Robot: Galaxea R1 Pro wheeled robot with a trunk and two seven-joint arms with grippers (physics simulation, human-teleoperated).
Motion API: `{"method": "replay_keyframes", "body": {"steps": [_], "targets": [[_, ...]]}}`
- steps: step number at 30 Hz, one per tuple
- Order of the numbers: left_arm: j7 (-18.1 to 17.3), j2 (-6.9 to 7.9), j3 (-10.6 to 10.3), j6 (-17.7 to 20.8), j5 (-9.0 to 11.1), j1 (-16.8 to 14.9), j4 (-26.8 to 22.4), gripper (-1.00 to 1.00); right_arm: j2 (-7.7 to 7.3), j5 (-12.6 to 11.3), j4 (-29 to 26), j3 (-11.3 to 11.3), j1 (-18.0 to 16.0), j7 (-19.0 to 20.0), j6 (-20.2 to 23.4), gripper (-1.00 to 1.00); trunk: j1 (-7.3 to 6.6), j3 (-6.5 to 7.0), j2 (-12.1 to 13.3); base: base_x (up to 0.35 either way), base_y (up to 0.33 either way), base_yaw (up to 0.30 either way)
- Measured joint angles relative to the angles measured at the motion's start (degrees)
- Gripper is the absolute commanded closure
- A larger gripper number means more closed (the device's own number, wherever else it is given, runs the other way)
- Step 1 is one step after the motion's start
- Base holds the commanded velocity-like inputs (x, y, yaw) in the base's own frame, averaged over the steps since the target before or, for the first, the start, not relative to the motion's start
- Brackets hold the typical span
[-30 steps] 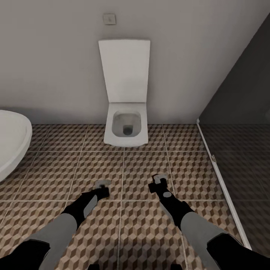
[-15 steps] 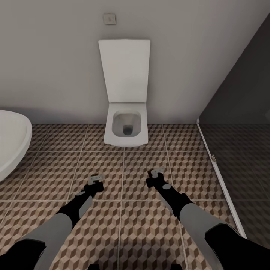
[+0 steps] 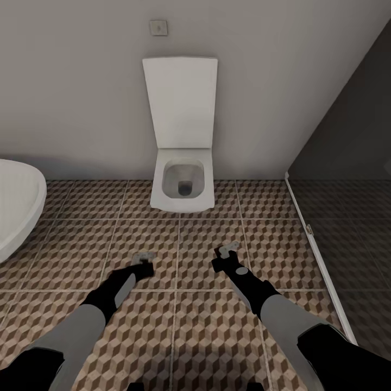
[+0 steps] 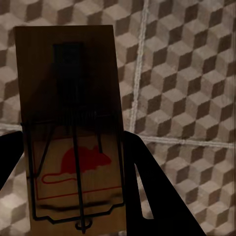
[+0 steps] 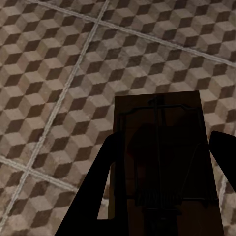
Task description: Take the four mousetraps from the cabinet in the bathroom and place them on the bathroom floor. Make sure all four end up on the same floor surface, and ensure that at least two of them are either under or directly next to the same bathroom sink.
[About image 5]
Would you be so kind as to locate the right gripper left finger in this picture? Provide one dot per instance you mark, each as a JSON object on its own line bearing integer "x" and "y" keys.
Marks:
{"x": 81, "y": 217}

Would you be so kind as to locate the mousetrap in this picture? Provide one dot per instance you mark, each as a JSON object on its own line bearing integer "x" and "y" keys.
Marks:
{"x": 170, "y": 185}

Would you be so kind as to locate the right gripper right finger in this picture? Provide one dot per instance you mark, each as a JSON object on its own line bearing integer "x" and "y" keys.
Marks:
{"x": 223, "y": 148}

